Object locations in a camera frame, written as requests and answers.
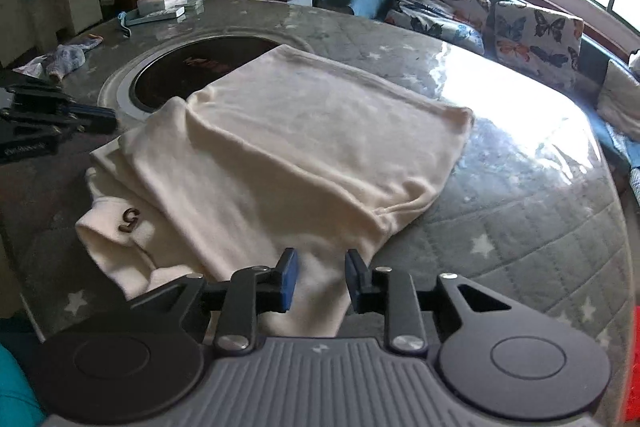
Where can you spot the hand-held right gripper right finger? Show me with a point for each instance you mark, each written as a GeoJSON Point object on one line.
{"type": "Point", "coordinates": [354, 282]}

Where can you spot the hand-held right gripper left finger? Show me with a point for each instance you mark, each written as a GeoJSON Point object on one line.
{"type": "Point", "coordinates": [289, 279]}

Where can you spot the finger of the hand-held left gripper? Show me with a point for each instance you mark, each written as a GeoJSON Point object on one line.
{"type": "Point", "coordinates": [50, 121]}
{"type": "Point", "coordinates": [90, 110]}

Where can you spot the cream shirt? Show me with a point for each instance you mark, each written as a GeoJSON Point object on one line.
{"type": "Point", "coordinates": [300, 147]}

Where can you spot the clear plastic wrapper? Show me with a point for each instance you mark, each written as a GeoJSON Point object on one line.
{"type": "Point", "coordinates": [31, 67]}

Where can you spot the black round induction cooktop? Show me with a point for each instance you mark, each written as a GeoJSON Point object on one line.
{"type": "Point", "coordinates": [170, 77]}

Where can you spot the white remote control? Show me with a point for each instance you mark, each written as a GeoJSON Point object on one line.
{"type": "Point", "coordinates": [155, 17]}

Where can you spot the flat green-edged box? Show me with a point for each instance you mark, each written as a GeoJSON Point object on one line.
{"type": "Point", "coordinates": [193, 3]}

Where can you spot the teal cloth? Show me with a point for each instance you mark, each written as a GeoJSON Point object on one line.
{"type": "Point", "coordinates": [15, 387]}

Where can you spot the butterfly print pillow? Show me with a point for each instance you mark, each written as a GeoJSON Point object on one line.
{"type": "Point", "coordinates": [435, 14]}
{"type": "Point", "coordinates": [537, 42]}

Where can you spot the red cloth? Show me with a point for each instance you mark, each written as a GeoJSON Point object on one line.
{"type": "Point", "coordinates": [633, 362]}

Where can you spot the grey cushion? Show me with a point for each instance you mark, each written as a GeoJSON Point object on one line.
{"type": "Point", "coordinates": [620, 94]}

